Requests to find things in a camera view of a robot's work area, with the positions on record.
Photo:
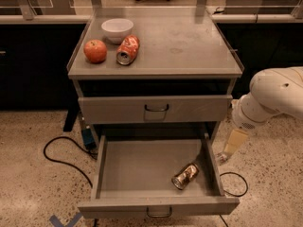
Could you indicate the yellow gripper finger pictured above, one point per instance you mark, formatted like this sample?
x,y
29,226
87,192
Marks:
x,y
236,138

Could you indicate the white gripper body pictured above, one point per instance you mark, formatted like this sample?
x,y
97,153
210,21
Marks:
x,y
242,121

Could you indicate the orange gold can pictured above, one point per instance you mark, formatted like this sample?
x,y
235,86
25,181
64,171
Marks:
x,y
185,176

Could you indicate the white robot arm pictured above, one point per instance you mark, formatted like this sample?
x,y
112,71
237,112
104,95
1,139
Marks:
x,y
272,92

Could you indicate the grey drawer cabinet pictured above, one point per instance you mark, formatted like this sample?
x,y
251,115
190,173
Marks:
x,y
181,53

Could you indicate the open grey middle drawer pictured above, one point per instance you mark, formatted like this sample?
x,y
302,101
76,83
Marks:
x,y
133,179

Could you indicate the red soda can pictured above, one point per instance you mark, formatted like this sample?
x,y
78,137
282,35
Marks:
x,y
128,50

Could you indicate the closed grey top drawer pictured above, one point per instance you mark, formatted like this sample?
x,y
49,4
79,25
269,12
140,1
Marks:
x,y
153,109

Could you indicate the blue power adapter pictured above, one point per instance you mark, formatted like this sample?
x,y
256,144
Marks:
x,y
88,139

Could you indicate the white bowl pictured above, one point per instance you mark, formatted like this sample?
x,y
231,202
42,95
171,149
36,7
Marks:
x,y
116,30

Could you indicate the red apple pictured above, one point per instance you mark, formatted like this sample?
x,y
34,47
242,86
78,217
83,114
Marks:
x,y
95,51

